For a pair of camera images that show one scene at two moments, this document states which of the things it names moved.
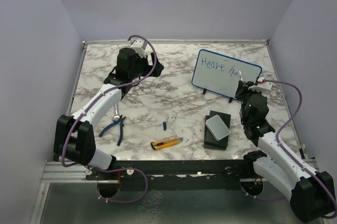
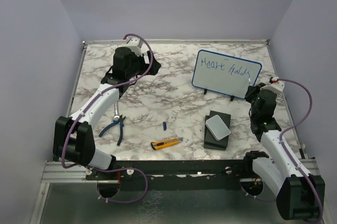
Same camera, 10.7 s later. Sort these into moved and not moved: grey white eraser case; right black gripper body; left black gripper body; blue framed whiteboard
Moved: right black gripper body
Not moved: grey white eraser case; left black gripper body; blue framed whiteboard
